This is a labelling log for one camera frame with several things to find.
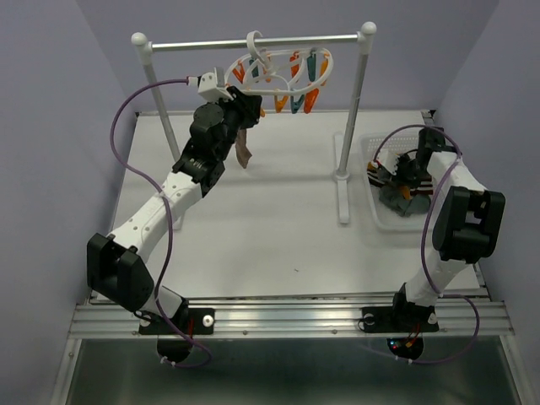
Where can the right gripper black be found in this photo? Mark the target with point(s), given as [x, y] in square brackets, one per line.
[413, 182]

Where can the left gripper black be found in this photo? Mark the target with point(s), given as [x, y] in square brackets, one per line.
[246, 105]

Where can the grey sock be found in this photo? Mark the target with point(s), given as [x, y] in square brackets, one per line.
[393, 199]

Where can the beige striped sock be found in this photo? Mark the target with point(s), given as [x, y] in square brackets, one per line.
[243, 154]

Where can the white round clip hanger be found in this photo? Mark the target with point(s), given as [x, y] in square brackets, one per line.
[290, 72]

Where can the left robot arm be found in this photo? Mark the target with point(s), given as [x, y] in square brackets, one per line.
[116, 263]

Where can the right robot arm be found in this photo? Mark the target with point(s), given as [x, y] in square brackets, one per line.
[462, 224]

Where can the yellow sock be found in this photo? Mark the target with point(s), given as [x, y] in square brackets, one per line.
[405, 192]

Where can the white plastic basket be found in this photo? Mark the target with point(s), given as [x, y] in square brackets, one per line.
[386, 219]

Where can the teal clothespin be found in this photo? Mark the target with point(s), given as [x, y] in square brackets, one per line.
[296, 103]

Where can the white clothes rack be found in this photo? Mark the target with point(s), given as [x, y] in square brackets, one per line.
[342, 143]

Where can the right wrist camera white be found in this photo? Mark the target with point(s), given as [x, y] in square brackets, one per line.
[386, 160]

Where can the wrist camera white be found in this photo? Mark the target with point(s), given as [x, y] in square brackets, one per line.
[386, 160]
[210, 86]

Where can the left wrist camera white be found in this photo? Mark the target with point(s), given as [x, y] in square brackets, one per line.
[210, 86]

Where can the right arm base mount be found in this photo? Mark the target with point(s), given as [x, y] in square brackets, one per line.
[386, 319]

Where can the aluminium rail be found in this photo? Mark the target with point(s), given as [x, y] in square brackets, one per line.
[266, 319]

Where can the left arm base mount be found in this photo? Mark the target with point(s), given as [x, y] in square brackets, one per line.
[192, 321]

